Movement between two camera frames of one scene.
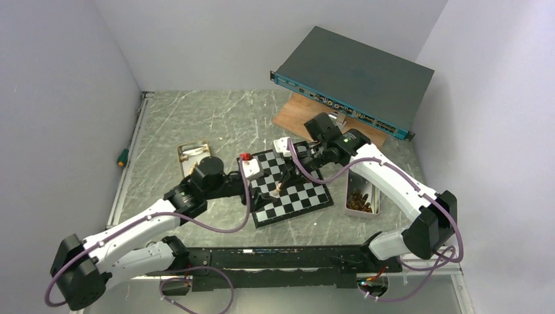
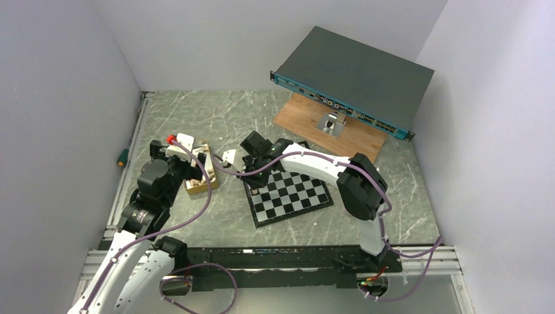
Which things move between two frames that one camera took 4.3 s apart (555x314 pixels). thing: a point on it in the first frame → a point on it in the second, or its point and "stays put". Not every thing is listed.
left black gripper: [258, 199] → [191, 172]
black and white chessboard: [298, 193] stays put
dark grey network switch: [372, 86] stays put
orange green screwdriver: [123, 158] stays put
